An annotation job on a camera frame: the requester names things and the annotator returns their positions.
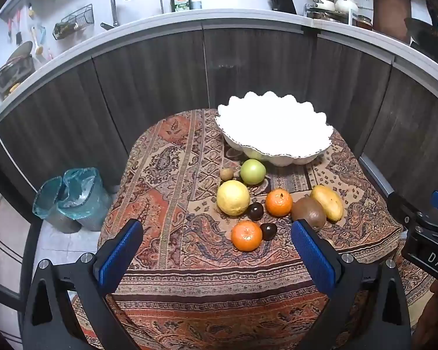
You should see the trash bin with blue bag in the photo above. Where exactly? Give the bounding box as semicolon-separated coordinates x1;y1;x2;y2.
57;168;114;232
33;176;81;234

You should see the metal pot with lid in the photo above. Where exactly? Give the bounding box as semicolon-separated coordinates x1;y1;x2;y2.
0;41;36;100

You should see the yellow lemon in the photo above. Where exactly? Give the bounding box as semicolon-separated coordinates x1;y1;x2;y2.
216;180;251;216

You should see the white scalloped bowl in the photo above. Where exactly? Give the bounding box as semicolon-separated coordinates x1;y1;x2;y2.
215;92;334;167

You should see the black wok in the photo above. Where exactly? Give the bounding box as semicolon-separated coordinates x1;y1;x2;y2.
403;0;438;62

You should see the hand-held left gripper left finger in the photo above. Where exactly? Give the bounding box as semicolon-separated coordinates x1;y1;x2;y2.
22;219;145;350

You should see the black wire basket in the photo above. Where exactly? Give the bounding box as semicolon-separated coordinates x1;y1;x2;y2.
53;3;95;41

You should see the orange mandarin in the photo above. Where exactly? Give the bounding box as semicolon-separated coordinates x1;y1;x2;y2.
231;220;263;252
265;188;293;217

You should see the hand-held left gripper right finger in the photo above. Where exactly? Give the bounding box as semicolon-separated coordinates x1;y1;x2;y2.
291;219;413;350

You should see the dark wood kitchen cabinet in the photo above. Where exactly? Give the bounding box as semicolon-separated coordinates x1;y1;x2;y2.
0;18;438;223

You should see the patterned red tablecloth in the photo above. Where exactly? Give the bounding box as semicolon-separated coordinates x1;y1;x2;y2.
71;108;437;350

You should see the dark plum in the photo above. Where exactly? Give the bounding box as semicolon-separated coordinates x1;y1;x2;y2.
260;223;278;241
247;203;265;221

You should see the brown kiwi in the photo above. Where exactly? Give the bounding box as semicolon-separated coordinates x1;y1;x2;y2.
291;195;327;231

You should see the white kitchen countertop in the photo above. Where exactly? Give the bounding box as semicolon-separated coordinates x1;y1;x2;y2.
0;5;438;125

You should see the chrome kitchen faucet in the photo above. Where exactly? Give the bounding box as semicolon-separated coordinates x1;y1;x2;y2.
101;0;134;31

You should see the yellow mango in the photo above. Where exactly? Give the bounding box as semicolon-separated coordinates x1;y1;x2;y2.
310;185;344;222

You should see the person's right forearm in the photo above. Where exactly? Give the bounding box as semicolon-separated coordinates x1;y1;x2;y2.
412;288;438;350

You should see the green apple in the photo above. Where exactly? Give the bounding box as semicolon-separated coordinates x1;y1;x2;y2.
240;159;267;185

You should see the brown cutting board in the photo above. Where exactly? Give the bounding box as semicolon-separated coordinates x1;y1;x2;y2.
371;0;412;43

